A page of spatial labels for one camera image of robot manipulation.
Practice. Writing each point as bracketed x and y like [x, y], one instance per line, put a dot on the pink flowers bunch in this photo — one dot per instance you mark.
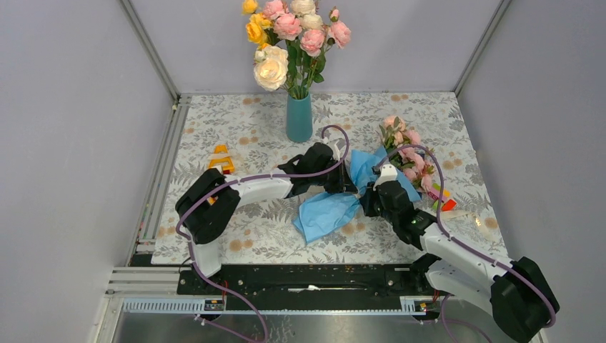
[412, 162]

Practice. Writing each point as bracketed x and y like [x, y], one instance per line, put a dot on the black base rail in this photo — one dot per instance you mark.
[315, 288]

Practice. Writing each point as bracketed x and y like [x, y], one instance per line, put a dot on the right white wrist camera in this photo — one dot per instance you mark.
[385, 173]

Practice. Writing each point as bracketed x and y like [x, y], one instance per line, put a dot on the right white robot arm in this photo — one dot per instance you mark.
[514, 292]

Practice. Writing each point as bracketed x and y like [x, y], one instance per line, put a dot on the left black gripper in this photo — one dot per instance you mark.
[343, 184]

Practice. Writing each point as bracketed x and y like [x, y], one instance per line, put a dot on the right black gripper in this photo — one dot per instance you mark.
[366, 200]

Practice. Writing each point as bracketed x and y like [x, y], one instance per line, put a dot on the flower bouquet in vase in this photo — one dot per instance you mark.
[292, 42]

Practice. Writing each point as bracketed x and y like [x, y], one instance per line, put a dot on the colourful stacked toy bricks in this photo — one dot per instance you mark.
[445, 200]

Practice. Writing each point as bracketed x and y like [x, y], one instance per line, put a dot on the blue wrapping paper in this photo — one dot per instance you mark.
[323, 213]

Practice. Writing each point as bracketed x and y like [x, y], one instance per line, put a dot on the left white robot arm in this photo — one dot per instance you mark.
[208, 205]

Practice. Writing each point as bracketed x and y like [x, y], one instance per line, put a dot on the floral patterned table mat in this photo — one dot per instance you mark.
[254, 130]

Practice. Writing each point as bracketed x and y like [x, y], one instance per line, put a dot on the teal ceramic vase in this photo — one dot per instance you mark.
[299, 122]

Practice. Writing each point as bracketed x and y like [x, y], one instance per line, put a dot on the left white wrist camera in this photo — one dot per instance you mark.
[335, 146]

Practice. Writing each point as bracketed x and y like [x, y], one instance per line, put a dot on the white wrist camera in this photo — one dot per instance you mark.
[385, 173]
[335, 146]

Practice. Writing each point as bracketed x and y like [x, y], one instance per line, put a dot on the yellow red toy block car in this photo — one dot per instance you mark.
[221, 160]

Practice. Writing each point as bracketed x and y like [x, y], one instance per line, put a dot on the cream ribbon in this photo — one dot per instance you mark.
[452, 214]

